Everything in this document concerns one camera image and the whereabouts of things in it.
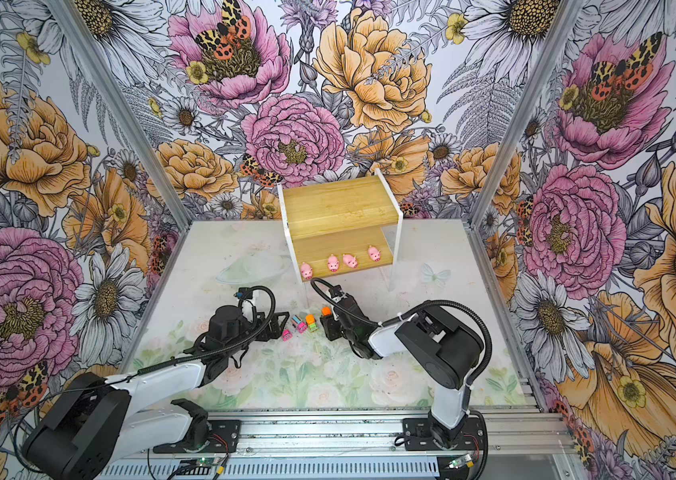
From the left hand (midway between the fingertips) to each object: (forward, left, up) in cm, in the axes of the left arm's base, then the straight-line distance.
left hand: (276, 321), depth 89 cm
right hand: (+1, -15, -6) cm, 16 cm away
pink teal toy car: (+1, -6, -3) cm, 7 cm away
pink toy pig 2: (+12, -22, +13) cm, 28 cm away
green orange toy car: (+5, -14, -3) cm, 15 cm away
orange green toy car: (+1, -10, -3) cm, 10 cm away
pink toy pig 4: (+9, -9, +13) cm, 18 cm away
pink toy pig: (+15, -29, +13) cm, 35 cm away
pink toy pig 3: (+12, -17, +12) cm, 24 cm away
